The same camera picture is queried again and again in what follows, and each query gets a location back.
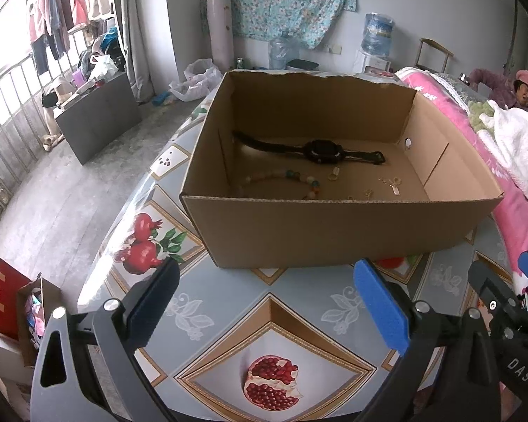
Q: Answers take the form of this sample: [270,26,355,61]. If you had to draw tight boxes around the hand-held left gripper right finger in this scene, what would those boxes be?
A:
[353,258,507,422]

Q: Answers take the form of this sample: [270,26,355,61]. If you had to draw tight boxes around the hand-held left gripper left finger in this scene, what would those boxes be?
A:
[30,257,182,422]

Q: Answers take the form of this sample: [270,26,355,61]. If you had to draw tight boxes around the brown cardboard box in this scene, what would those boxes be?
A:
[179,69,504,270]

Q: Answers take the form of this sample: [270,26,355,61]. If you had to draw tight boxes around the gold earring with tag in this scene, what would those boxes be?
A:
[378,177,403,195]

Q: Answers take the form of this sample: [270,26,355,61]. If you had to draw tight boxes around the multicolour bead bracelet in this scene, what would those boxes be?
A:
[240,168,324,200]

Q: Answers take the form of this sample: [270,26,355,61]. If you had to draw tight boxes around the black wrist watch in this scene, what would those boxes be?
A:
[232,129,386,166]

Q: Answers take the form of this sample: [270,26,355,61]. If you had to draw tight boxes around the brown paper bag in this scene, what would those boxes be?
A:
[17,278,63,367]

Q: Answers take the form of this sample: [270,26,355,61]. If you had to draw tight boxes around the fruit print tablecloth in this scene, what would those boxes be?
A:
[77,68,528,422]

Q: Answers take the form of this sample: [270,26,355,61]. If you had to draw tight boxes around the white fluffy towel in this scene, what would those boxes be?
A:
[477,99,528,218]

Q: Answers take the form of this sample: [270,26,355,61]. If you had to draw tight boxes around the red gift bag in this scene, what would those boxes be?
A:
[0,258,33,340]

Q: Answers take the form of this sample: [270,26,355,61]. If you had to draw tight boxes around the green fluffy blanket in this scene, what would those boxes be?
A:
[466,100,500,133]

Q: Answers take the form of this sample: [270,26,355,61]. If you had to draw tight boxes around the grey cabinet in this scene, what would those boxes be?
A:
[55,71,142,164]

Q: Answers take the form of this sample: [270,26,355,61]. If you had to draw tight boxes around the grey quilted blanket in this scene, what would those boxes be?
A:
[422,70,480,106]

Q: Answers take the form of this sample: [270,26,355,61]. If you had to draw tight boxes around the white plastic bag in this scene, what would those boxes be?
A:
[169,58,223,103]

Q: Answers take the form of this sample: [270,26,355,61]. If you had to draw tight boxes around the pile of bags and clothes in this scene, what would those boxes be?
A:
[42,26,128,110]

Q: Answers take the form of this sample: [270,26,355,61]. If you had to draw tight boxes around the white water dispenser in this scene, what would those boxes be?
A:
[352,50,394,75]

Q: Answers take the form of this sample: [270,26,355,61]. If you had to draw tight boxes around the balcony metal railing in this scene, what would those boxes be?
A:
[0,39,77,229]

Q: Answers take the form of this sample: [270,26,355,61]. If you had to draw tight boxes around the blue water dispenser bottle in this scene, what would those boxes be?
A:
[362,12,396,57]

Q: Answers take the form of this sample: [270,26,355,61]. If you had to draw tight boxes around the clear plastic water jug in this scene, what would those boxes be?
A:
[269,33,301,71]

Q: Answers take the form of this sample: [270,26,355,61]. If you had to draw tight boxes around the grey curtain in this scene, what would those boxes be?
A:
[112,0,177,103]

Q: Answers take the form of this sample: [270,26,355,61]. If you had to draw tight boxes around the white roll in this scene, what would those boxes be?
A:
[206,0,233,71]

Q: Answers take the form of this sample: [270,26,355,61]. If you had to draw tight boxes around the row of hanging clothes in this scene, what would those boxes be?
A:
[26,0,115,75]

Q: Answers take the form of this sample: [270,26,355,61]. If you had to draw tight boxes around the metal frame chair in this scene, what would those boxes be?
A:
[416,37,454,73]

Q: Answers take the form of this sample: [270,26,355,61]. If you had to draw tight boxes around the blue floral wall cloth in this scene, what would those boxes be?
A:
[200,0,360,49]

